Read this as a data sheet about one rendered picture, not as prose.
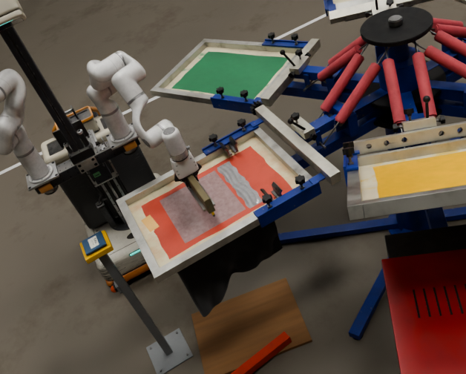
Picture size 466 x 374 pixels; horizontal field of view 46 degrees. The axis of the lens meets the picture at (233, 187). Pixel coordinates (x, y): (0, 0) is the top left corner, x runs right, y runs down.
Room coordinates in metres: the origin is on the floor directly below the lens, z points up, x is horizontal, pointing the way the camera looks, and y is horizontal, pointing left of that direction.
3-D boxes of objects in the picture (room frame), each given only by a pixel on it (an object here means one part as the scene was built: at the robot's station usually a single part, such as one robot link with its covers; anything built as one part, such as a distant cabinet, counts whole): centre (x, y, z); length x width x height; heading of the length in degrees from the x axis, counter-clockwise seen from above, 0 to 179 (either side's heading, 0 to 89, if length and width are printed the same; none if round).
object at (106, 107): (2.38, 0.41, 1.37); 0.13 x 0.10 x 0.16; 118
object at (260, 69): (2.77, -0.33, 1.05); 1.08 x 0.61 x 0.23; 42
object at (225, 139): (2.20, -0.08, 0.98); 0.30 x 0.05 x 0.07; 102
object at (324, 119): (2.00, -0.45, 1.02); 0.17 x 0.06 x 0.05; 102
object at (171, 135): (1.91, 0.17, 1.33); 0.15 x 0.10 x 0.11; 27
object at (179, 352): (1.88, 0.68, 0.48); 0.22 x 0.22 x 0.96; 12
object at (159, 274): (1.88, 0.10, 0.97); 0.79 x 0.58 x 0.04; 102
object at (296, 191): (1.66, -0.19, 0.98); 0.30 x 0.05 x 0.07; 102
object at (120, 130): (2.39, 0.42, 1.21); 0.16 x 0.13 x 0.15; 9
